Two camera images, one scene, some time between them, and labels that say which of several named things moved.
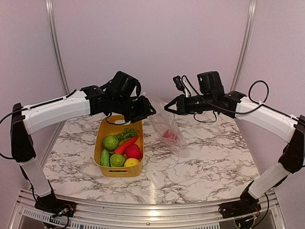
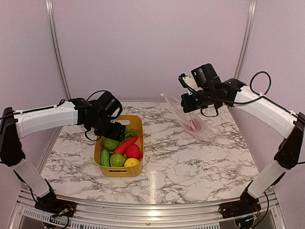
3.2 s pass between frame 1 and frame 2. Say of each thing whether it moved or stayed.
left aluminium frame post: stayed
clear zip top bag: moved
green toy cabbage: stayed
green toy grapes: stayed
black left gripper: moved
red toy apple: stayed
